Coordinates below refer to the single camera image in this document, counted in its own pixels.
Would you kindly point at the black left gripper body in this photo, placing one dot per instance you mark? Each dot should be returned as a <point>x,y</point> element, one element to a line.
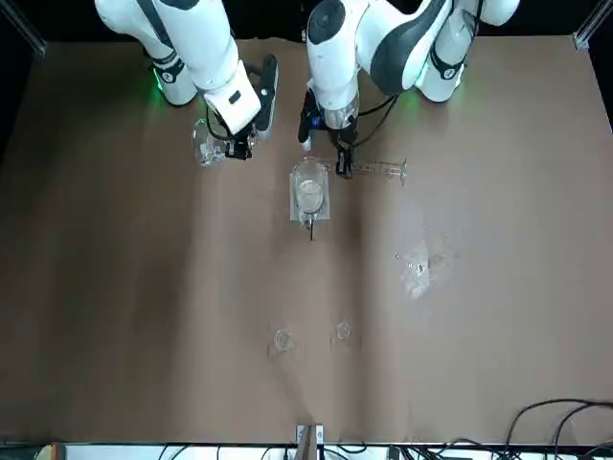
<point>347,135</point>

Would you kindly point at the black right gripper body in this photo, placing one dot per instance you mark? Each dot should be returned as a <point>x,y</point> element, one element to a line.
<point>249,131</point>

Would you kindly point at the glass conical flask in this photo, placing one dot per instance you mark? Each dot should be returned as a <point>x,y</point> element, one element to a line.
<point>206,144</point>

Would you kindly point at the glass graduated cylinder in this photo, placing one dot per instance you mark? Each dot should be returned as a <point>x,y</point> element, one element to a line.
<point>378,168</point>

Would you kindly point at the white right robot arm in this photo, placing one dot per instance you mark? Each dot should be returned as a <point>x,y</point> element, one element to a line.
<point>201,48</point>

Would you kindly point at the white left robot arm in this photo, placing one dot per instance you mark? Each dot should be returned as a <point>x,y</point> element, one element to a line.
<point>335,48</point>

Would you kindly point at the large glass beaker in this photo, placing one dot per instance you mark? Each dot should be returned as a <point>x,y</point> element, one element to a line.
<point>310,165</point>

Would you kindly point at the black tripod stand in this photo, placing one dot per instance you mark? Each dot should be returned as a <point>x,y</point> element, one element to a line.
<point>312,232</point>

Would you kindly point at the small glass beaker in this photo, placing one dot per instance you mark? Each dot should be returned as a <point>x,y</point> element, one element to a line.
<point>342,331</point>
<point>282,340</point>

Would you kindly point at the aluminium frame post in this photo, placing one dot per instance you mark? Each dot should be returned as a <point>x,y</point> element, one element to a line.
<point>588,32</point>
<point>24,29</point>

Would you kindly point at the aluminium camera post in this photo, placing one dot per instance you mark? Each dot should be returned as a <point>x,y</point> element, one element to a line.
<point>309,438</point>

